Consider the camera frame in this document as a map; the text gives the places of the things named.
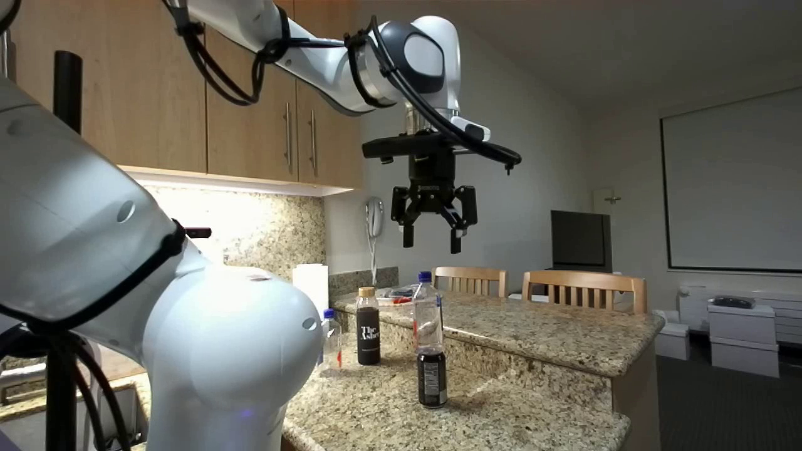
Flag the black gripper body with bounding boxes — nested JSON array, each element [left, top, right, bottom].
[[392, 152, 480, 226]]

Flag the clear Fiji water bottle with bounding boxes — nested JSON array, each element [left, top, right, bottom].
[[415, 270, 445, 354]]

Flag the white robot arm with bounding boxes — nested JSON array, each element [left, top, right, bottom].
[[0, 0, 520, 451]]

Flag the dark drink bottle tan cap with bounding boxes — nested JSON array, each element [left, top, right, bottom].
[[357, 285, 382, 365]]

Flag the small clear water bottle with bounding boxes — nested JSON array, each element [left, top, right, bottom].
[[322, 309, 344, 368]]

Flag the wooden chair left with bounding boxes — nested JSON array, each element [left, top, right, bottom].
[[435, 265, 509, 297]]

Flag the wooden chair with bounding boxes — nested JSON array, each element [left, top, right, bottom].
[[435, 265, 509, 297], [521, 270, 646, 314]]

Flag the white paper towel roll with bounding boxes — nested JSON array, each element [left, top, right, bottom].
[[292, 262, 329, 314]]

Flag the wooden chair right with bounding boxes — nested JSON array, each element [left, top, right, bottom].
[[521, 270, 646, 314]]

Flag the black monitor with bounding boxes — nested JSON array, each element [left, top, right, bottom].
[[551, 211, 611, 274]]

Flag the black soda can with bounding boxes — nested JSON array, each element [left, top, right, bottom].
[[417, 354, 447, 405]]

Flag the white projector screen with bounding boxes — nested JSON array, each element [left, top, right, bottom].
[[659, 88, 802, 274]]

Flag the white storage box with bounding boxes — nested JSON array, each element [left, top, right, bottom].
[[708, 302, 781, 379]]

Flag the wooden upper cabinets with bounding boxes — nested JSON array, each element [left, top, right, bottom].
[[11, 0, 362, 190]]

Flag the white wall phone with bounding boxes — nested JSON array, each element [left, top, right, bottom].
[[363, 198, 385, 241]]

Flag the black camera stand pole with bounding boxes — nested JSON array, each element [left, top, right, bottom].
[[46, 336, 76, 451]]

